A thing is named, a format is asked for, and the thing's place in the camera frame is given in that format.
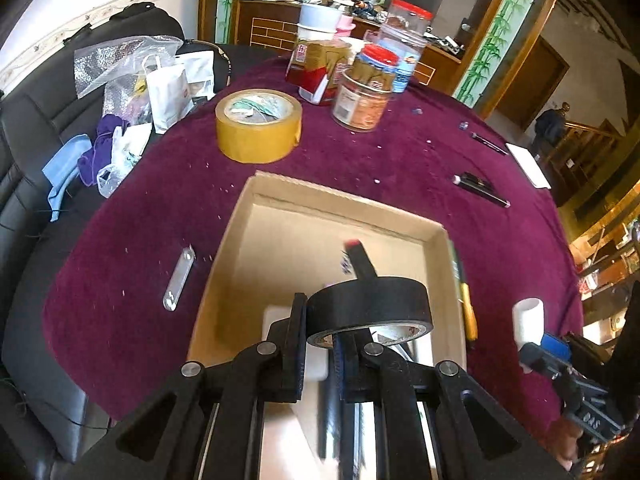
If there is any person's right hand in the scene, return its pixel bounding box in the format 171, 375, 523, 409
547, 417, 588, 467

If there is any gold red can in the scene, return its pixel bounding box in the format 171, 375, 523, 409
285, 40, 353, 106

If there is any purple cloth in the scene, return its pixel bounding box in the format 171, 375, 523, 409
77, 114, 126, 187

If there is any tall red lid clear jar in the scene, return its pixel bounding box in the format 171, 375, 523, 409
387, 0, 433, 36

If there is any green yellow utility knife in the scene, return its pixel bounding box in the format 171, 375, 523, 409
447, 240, 479, 343

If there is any cardboard box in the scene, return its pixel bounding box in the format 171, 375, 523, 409
187, 171, 468, 393

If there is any white notebook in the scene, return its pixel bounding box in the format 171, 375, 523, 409
506, 142, 552, 190

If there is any thin dark pen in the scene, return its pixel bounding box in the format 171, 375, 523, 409
470, 132, 508, 156

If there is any black pen with white ends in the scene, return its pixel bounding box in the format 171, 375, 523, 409
452, 174, 511, 208

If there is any orange label clear jar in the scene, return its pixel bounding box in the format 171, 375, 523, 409
331, 67, 391, 133

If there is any bamboo print panel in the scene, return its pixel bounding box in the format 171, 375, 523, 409
452, 0, 566, 111
215, 0, 241, 46

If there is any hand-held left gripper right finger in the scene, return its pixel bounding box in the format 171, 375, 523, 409
335, 332, 576, 480

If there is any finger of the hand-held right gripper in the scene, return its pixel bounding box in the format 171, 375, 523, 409
518, 341, 607, 400
542, 332, 572, 360

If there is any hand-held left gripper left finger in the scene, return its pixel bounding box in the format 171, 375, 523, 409
65, 292, 308, 480

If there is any clear plastic bag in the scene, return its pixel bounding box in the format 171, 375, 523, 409
74, 35, 186, 103

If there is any small red lid jar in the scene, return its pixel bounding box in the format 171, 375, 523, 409
352, 44, 398, 92

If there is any white plastic bag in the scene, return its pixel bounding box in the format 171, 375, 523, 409
96, 122, 153, 198

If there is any wooden shelf with items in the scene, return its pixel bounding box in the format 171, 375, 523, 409
570, 195, 640, 341

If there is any white plastic tube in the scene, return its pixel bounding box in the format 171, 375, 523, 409
512, 298, 545, 346

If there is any wooden stair railing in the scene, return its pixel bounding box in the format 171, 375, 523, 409
542, 120, 631, 206

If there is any black marker with red cap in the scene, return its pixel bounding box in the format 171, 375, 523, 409
344, 239, 379, 282

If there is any black tape roll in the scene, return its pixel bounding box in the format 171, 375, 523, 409
306, 276, 434, 350

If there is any blue cloth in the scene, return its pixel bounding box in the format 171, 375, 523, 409
42, 135, 94, 222

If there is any wooden door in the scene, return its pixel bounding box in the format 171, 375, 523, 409
495, 37, 571, 131

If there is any black pen with gold clip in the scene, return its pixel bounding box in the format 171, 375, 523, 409
462, 172, 494, 192

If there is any purple tablecloth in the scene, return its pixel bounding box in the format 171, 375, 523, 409
42, 55, 586, 426

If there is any blue label large jar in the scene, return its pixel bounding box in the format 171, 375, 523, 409
377, 27, 426, 93

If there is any white paper bag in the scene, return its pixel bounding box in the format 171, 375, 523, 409
145, 55, 194, 135

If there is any tan packing tape roll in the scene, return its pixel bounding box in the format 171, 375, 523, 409
215, 88, 303, 164

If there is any black cable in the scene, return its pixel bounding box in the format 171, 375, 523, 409
7, 380, 110, 432

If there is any black leather sofa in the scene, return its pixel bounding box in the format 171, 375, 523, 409
0, 4, 236, 480

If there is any white pouch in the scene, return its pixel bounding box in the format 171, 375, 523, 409
177, 52, 217, 102

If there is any metal plate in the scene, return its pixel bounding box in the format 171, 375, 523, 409
161, 245, 196, 312

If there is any wooden cabinet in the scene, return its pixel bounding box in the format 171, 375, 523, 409
235, 0, 461, 86

